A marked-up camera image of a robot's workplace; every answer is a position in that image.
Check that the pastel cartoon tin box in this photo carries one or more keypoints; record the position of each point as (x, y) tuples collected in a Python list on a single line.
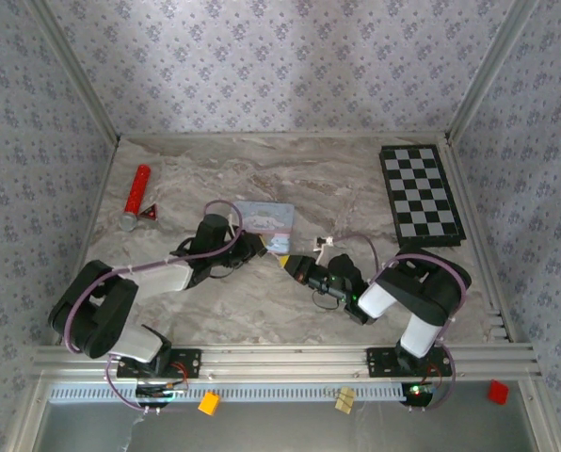
[(266, 219)]

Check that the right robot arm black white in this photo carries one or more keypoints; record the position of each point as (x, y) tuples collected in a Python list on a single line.
[(431, 282)]

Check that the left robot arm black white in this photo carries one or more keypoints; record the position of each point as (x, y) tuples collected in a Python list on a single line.
[(97, 306)]

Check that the red black triangle piece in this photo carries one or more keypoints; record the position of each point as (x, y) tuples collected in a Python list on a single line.
[(149, 214)]

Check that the red cylinder flashlight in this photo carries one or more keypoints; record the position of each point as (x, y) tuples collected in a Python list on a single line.
[(138, 188)]

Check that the black grey chessboard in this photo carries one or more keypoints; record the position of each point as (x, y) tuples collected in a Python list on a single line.
[(419, 193)]

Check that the tan wooden block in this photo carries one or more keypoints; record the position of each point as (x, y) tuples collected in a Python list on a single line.
[(344, 400)]

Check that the orange block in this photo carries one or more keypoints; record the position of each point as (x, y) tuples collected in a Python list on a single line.
[(209, 404)]

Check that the red block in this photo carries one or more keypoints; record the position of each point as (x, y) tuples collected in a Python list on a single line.
[(498, 392)]

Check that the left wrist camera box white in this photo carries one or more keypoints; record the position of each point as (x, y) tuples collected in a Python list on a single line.
[(235, 227)]

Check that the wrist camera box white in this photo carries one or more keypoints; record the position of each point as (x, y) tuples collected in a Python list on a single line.
[(235, 227), (322, 245)]

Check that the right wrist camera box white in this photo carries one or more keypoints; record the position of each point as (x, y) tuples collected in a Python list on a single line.
[(322, 245)]

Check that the aluminium mounting rail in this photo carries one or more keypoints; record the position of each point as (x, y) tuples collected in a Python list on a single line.
[(280, 360)]

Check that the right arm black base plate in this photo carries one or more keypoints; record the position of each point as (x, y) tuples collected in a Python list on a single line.
[(379, 362)]

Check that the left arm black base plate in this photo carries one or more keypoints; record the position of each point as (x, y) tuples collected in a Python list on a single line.
[(191, 362)]

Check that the aluminium side rail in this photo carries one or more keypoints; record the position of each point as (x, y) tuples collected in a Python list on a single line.
[(494, 313)]

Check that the aluminium frame post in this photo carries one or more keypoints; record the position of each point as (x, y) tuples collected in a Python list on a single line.
[(488, 70), (75, 70)]

